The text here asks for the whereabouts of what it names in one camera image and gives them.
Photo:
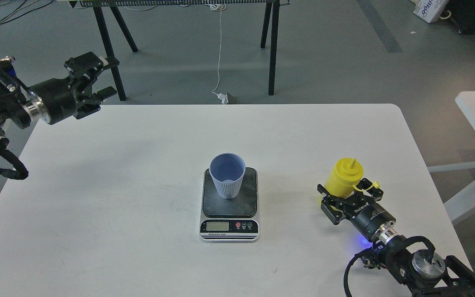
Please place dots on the white cardboard box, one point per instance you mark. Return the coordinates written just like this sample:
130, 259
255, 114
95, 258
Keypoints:
431, 10

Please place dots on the blue ribbed plastic cup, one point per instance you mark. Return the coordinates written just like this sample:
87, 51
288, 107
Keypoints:
227, 171

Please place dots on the yellow squeeze bottle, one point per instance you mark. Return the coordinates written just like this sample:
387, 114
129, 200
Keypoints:
345, 175

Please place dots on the digital kitchen scale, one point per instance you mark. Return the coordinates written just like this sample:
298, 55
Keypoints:
233, 220

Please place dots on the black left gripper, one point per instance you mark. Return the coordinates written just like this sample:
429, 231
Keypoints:
56, 96

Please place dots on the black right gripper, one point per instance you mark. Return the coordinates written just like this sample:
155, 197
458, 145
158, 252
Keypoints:
366, 215

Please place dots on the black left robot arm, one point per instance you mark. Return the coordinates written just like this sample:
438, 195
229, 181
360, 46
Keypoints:
16, 106

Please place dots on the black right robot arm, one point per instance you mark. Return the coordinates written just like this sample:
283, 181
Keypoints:
412, 261

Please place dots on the white power adapter on floor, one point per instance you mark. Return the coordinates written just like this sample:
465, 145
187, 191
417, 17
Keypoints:
226, 98

